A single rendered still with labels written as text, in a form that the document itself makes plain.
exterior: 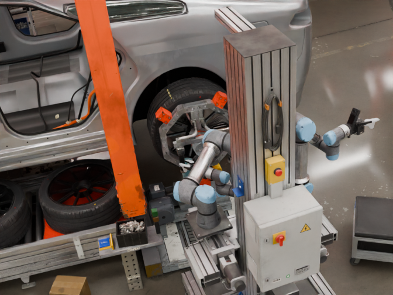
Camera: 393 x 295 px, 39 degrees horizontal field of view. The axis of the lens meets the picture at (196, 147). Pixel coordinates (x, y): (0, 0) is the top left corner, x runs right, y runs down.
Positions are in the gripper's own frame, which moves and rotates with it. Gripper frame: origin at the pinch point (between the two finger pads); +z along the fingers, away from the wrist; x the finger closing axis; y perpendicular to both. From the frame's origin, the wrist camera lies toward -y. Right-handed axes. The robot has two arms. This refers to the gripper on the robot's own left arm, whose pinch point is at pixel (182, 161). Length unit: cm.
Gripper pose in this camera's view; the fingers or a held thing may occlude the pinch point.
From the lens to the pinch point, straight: 381.8
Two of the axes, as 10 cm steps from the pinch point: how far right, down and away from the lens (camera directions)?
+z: -8.5, -2.4, 4.7
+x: 5.3, -5.3, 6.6
